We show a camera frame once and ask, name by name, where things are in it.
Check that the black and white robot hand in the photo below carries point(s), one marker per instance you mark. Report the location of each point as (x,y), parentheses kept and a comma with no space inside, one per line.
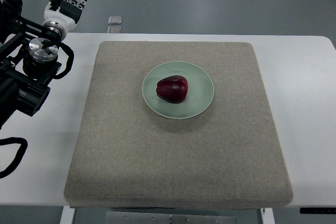
(63,15)

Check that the red apple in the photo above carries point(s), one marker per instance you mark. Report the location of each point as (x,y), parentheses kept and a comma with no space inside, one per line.
(172,89)

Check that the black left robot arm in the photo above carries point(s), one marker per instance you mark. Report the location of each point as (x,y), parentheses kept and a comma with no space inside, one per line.
(32,55)

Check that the lower floor socket plate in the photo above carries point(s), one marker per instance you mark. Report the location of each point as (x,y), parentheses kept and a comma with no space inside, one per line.
(114,29)

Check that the light green plate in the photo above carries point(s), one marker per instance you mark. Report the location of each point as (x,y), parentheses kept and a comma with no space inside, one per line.
(200,90)

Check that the metal plate under table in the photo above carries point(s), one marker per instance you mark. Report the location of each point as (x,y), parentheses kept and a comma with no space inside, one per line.
(139,217)

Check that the beige fabric mat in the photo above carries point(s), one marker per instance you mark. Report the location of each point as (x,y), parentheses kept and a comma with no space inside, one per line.
(126,155)

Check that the black table control panel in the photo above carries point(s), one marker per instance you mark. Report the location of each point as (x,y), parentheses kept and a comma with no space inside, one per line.
(318,211)

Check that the white table leg frame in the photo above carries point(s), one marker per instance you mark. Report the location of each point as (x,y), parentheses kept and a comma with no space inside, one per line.
(67,215)

